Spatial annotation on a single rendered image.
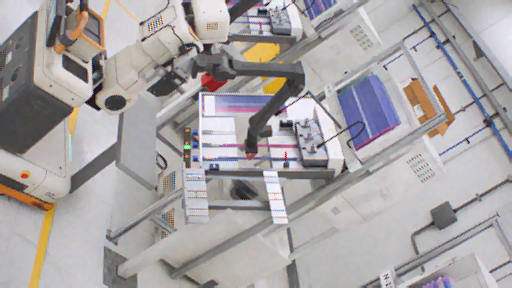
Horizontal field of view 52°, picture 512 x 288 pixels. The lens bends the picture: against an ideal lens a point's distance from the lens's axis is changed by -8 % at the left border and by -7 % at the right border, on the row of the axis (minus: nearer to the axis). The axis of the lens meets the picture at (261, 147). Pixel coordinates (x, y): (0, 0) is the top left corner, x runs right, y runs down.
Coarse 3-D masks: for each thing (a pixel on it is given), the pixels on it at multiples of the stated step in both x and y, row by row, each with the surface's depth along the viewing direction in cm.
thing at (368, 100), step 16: (368, 80) 324; (352, 96) 324; (368, 96) 316; (384, 96) 310; (352, 112) 316; (368, 112) 307; (384, 112) 299; (352, 128) 308; (368, 128) 300; (384, 128) 292; (368, 144) 295
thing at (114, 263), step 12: (216, 216) 275; (228, 216) 277; (192, 228) 281; (204, 228) 281; (168, 240) 288; (180, 240) 285; (192, 240) 286; (108, 252) 304; (144, 252) 295; (156, 252) 289; (168, 252) 291; (108, 264) 298; (120, 264) 307; (132, 264) 296; (144, 264) 296; (108, 276) 293; (120, 276) 301; (132, 276) 310
